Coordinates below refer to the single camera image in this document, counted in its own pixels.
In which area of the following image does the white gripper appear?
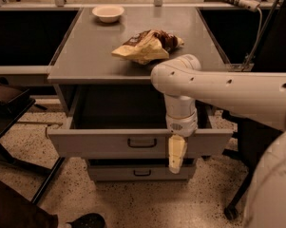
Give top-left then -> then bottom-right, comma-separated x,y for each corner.
165,111 -> 198,174

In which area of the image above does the grey top drawer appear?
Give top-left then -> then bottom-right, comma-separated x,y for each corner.
48,116 -> 233,160

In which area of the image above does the grey drawer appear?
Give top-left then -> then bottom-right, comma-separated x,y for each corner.
48,116 -> 233,160
87,165 -> 196,181

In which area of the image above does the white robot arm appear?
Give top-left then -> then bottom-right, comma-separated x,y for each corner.
151,54 -> 286,228

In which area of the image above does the grey drawer cabinet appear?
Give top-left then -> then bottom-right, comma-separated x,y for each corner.
48,6 -> 224,168

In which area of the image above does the grey bottom drawer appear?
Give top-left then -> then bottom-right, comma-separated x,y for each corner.
87,165 -> 196,181

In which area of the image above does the black office chair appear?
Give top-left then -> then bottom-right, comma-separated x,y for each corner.
201,111 -> 284,220

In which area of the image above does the yellow brown chip bag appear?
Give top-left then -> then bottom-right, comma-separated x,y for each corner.
111,29 -> 184,65

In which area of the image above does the black perforated shoe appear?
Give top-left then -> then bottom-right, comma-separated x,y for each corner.
69,213 -> 105,228

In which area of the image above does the white bowl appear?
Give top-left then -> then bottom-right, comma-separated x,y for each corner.
92,5 -> 124,24

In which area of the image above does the dark box on table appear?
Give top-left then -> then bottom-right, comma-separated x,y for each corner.
0,83 -> 29,115

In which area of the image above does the black side table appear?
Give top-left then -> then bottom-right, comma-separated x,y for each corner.
0,95 -> 66,204

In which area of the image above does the brown trouser leg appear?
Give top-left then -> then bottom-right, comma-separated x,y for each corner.
0,181 -> 58,228

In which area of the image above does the white cable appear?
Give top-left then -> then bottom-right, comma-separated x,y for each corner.
241,7 -> 264,68

